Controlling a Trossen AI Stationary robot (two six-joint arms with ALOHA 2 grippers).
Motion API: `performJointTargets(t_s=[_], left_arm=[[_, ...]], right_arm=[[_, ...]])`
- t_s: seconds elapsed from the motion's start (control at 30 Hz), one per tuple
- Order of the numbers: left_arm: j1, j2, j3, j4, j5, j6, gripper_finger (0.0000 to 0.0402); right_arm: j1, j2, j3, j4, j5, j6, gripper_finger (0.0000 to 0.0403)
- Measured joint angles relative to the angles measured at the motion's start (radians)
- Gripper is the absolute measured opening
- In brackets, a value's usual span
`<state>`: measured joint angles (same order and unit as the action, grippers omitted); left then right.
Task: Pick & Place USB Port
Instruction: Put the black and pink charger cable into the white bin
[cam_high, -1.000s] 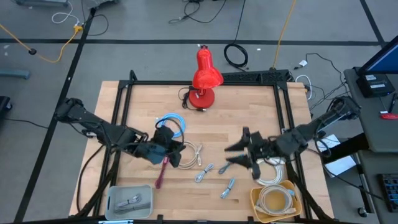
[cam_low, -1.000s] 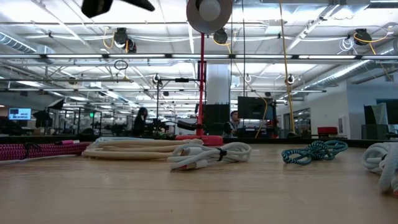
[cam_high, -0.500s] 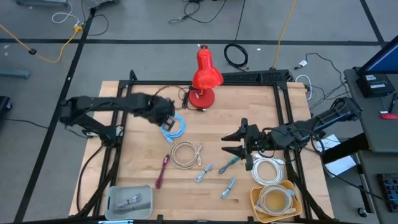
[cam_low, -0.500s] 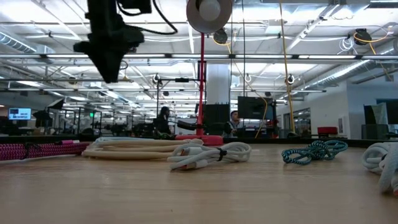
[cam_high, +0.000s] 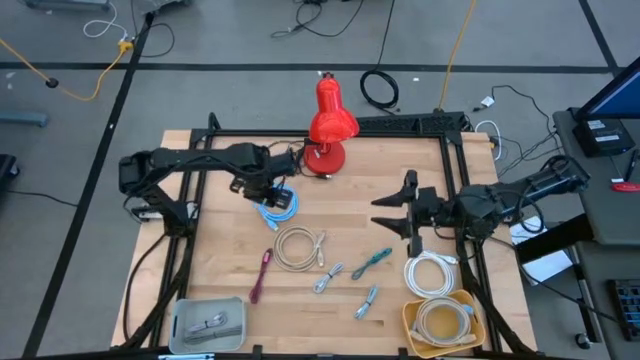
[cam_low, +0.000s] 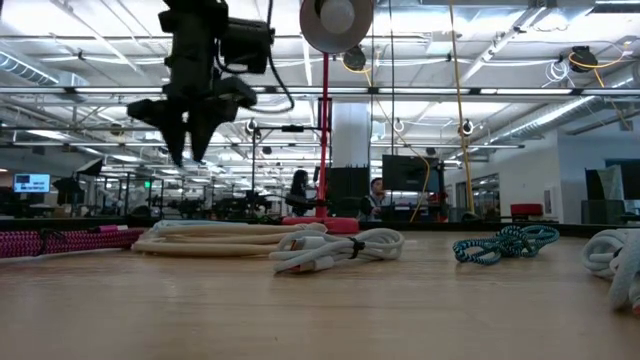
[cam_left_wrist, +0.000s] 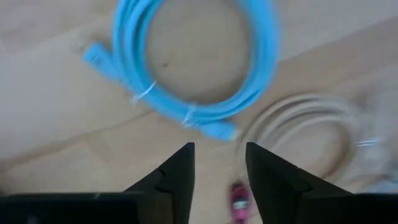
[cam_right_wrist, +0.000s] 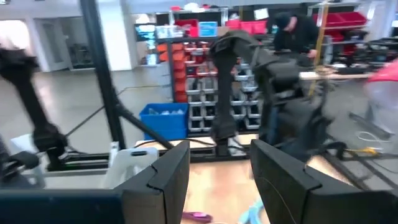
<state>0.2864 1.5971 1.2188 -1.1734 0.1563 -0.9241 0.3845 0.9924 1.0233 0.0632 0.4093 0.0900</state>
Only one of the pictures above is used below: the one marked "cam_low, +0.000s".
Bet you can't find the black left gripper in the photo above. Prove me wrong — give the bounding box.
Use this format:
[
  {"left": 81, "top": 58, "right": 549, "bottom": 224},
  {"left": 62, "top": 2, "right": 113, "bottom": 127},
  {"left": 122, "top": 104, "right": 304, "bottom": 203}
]
[{"left": 127, "top": 0, "right": 258, "bottom": 167}]

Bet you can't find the beige ethernet cable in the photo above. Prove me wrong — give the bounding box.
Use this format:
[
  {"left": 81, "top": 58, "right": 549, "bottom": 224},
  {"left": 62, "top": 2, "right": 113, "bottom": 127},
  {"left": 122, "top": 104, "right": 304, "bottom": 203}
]
[{"left": 131, "top": 219, "right": 329, "bottom": 258}]

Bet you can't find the red screwdriver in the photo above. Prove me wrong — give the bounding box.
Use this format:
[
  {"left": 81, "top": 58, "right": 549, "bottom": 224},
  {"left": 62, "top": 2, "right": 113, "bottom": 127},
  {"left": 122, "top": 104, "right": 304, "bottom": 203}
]
[{"left": 0, "top": 225, "right": 147, "bottom": 260}]

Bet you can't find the light grey usb cable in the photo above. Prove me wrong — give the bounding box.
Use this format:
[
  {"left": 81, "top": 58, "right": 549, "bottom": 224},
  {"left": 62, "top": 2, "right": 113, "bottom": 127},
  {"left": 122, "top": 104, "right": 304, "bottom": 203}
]
[
  {"left": 269, "top": 228, "right": 405, "bottom": 275},
  {"left": 581, "top": 228, "right": 640, "bottom": 317}
]

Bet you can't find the person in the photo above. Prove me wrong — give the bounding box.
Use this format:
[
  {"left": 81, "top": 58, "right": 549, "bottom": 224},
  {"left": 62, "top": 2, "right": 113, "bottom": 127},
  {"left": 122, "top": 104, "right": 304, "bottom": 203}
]
[
  {"left": 287, "top": 168, "right": 317, "bottom": 217},
  {"left": 359, "top": 177, "right": 387, "bottom": 222}
]

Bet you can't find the red desk lamp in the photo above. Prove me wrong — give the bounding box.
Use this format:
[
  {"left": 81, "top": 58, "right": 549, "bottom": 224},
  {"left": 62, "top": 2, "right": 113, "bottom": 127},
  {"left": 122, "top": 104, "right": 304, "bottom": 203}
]
[{"left": 281, "top": 0, "right": 375, "bottom": 235}]

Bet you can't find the monitor with blue screen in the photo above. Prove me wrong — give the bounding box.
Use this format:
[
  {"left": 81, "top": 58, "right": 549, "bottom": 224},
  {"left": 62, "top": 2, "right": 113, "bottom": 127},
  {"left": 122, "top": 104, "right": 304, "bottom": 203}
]
[{"left": 13, "top": 173, "right": 51, "bottom": 194}]

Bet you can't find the large black monitor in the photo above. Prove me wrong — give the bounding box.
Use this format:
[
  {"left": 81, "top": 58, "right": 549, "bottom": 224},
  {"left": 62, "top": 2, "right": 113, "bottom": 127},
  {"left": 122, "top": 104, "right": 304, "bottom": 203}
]
[{"left": 382, "top": 154, "right": 442, "bottom": 194}]

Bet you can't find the red seat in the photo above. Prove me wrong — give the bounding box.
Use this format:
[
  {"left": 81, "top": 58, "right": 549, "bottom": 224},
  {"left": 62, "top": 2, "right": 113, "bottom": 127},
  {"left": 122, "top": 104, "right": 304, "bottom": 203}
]
[{"left": 509, "top": 203, "right": 544, "bottom": 219}]

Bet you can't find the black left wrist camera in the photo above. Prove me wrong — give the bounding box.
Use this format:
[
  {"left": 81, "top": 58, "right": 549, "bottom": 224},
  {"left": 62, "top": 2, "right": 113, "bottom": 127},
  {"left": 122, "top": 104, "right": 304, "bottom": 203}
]
[{"left": 219, "top": 17, "right": 276, "bottom": 75}]

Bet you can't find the black ceiling cable reel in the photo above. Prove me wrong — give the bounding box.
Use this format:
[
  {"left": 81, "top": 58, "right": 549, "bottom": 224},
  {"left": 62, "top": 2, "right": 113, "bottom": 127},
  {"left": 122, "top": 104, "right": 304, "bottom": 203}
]
[
  {"left": 342, "top": 45, "right": 368, "bottom": 72},
  {"left": 569, "top": 45, "right": 595, "bottom": 74}
]

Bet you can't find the black metal frame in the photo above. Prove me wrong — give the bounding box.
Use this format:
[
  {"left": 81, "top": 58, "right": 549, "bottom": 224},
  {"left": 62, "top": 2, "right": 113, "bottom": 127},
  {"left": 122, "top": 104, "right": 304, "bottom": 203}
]
[{"left": 0, "top": 215, "right": 640, "bottom": 238}]

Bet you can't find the long yellow power cord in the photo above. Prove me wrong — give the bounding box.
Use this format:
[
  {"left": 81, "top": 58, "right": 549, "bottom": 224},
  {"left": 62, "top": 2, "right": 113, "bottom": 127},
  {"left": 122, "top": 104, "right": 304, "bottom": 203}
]
[{"left": 447, "top": 0, "right": 476, "bottom": 217}]

